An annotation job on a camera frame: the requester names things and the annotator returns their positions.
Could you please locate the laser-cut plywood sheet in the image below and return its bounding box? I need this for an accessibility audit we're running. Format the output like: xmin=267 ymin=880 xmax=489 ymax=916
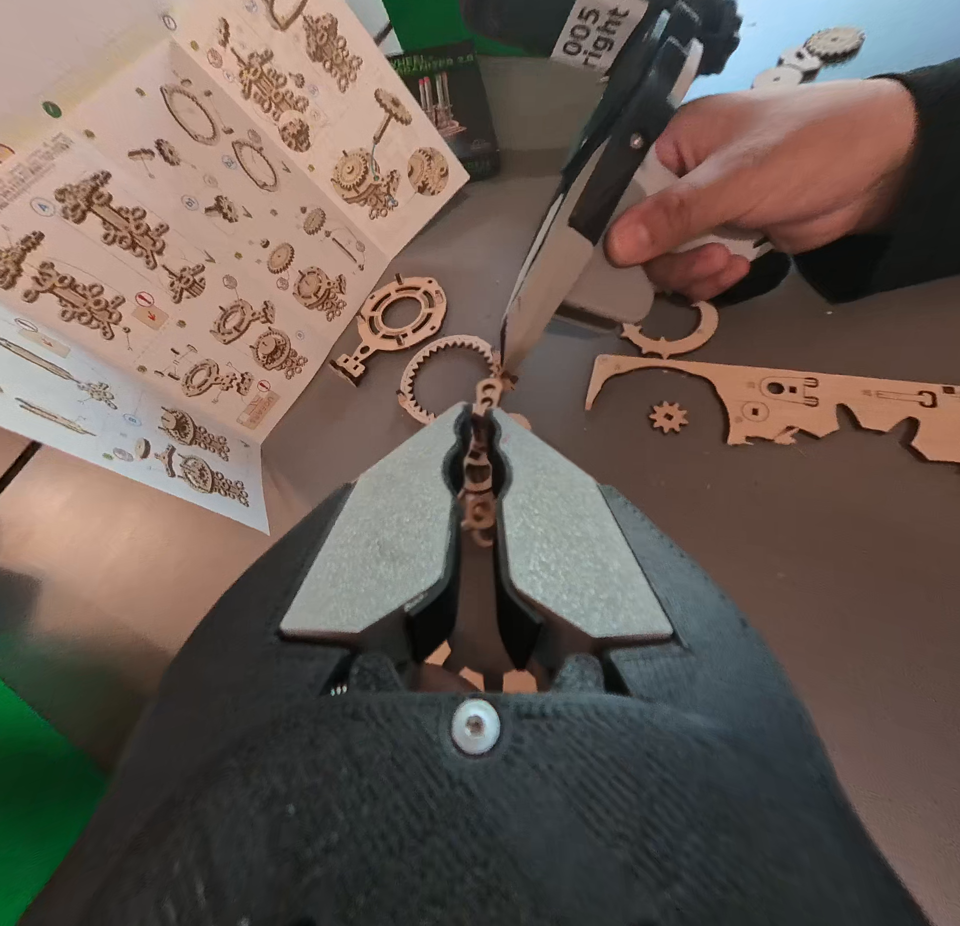
xmin=583 ymin=352 xmax=960 ymax=466

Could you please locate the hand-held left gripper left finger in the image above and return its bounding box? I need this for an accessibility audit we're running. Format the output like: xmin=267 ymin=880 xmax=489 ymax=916
xmin=279 ymin=403 xmax=485 ymax=663

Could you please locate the dark model kit box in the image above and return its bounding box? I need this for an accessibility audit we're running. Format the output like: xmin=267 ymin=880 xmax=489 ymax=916
xmin=384 ymin=40 xmax=502 ymax=179

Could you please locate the person's right forearm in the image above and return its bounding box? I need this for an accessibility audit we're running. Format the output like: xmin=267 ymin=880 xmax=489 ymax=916
xmin=791 ymin=60 xmax=960 ymax=306

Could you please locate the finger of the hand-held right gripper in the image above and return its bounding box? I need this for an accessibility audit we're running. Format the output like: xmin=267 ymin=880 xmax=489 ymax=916
xmin=561 ymin=250 xmax=659 ymax=332
xmin=497 ymin=0 xmax=708 ymax=370

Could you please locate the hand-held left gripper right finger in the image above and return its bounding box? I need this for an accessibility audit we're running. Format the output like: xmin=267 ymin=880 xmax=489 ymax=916
xmin=486 ymin=407 xmax=674 ymax=668

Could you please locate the wooden toothed ring gear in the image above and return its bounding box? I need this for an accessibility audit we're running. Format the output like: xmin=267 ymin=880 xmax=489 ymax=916
xmin=397 ymin=334 xmax=502 ymax=425

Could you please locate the wooden ring holder part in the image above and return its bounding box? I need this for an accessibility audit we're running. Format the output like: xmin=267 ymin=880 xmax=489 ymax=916
xmin=330 ymin=272 xmax=449 ymax=385

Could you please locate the wooden steering wheel assembly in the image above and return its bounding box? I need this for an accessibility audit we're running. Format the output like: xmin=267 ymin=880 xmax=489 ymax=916
xmin=420 ymin=367 xmax=541 ymax=693

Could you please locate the flat notched wooden ring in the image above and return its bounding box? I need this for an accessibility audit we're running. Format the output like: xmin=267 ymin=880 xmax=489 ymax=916
xmin=618 ymin=298 xmax=721 ymax=361

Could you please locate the illustrated folded instruction sheet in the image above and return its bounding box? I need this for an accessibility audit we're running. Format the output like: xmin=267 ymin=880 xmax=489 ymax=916
xmin=0 ymin=0 xmax=471 ymax=535

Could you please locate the person's right hand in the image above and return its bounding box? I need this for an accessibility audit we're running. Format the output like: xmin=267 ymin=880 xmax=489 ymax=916
xmin=603 ymin=79 xmax=921 ymax=302

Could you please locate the wooden gear assembly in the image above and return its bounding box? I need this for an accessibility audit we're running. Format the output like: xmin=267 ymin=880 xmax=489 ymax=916
xmin=750 ymin=26 xmax=868 ymax=92

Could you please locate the green panel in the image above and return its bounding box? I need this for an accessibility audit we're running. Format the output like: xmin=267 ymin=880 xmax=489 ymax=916
xmin=366 ymin=0 xmax=481 ymax=59

